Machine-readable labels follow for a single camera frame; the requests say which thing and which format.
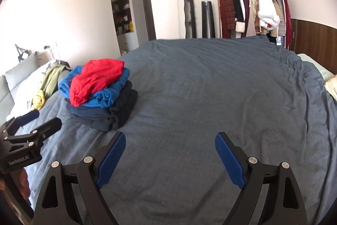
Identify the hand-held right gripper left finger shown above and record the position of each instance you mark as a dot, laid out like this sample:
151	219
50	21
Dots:
112	159

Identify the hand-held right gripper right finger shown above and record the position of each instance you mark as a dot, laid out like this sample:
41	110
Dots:
230	159

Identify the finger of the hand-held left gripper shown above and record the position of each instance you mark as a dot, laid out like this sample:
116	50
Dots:
27	116
50	126

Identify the red pants with white stripe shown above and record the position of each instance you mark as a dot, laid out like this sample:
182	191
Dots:
97	77

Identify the dark navy pants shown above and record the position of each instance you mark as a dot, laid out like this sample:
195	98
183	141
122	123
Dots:
89	117

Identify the blue pants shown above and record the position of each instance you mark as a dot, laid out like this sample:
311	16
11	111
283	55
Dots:
113	94

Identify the person's left hand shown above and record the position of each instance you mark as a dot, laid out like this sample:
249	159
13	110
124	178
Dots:
25	182

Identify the yellow cloth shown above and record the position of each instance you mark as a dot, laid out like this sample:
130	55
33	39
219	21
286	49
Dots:
39	99

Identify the white cloth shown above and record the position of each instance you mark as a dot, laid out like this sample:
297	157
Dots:
29	88

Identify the grey sofa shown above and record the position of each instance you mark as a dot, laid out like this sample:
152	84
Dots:
15	74

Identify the olive green garment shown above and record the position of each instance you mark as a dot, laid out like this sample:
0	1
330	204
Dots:
54	77

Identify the grey-blue bed blanket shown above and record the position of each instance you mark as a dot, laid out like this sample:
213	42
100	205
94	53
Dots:
200	98

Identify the cream pillow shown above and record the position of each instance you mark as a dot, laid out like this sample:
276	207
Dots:
332	88

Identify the light green bed sheet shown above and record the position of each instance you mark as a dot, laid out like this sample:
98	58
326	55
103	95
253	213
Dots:
316	66

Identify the arched alcove shelf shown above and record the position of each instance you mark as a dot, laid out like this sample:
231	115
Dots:
122	16

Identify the black tower fan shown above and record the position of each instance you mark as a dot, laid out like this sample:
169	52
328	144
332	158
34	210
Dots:
208	19

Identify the wooden headboard panel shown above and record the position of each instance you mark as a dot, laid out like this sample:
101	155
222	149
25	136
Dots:
316	40

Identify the black coat stand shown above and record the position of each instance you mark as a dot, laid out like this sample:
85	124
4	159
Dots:
191	16

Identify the dark door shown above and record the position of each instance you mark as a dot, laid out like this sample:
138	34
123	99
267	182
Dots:
147	14

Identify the row of hanging clothes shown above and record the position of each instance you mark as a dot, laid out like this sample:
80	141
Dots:
263	11

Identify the wavy standing mirror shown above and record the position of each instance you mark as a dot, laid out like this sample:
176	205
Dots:
181	3

